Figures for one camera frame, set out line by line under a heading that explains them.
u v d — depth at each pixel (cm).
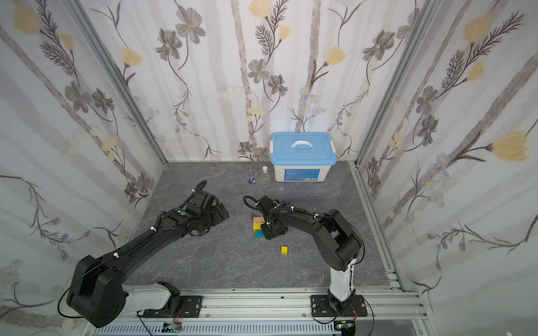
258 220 94
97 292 40
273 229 79
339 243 49
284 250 87
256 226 94
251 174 108
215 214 76
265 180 114
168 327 71
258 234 91
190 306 74
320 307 73
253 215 96
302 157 100
